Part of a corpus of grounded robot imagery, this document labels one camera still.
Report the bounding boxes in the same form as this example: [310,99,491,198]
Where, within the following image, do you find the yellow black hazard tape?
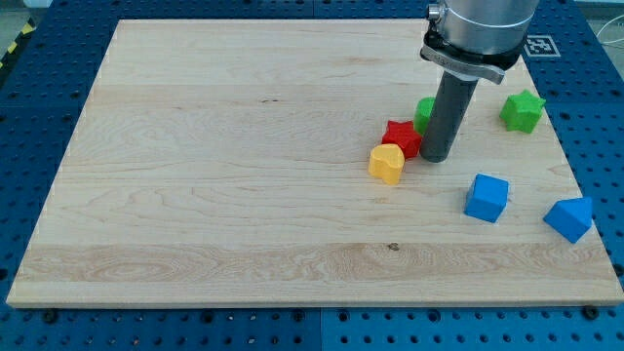
[1,18,36,70]

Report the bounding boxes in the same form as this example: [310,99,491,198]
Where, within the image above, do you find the green round block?
[413,97,435,136]

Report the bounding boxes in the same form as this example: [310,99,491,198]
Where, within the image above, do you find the light wooden board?
[7,19,623,308]

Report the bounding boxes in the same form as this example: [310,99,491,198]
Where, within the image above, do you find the blue triangular block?
[543,197,593,244]

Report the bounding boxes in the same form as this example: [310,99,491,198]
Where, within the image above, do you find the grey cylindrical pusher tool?
[420,72,478,163]

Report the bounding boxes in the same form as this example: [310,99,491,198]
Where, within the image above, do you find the yellow heart block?
[368,143,405,185]

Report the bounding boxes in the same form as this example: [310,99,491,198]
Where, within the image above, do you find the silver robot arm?
[420,0,539,163]

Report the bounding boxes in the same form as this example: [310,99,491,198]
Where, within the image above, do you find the blue cube block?
[464,174,510,223]

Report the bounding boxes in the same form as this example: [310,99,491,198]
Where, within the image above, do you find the red star block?
[381,120,422,159]

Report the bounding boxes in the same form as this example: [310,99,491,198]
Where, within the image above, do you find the white fiducial marker tag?
[524,34,561,58]

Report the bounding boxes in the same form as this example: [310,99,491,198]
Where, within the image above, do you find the green star block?
[499,90,546,134]

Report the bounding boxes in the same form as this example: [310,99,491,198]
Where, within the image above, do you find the white cable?
[595,14,624,50]

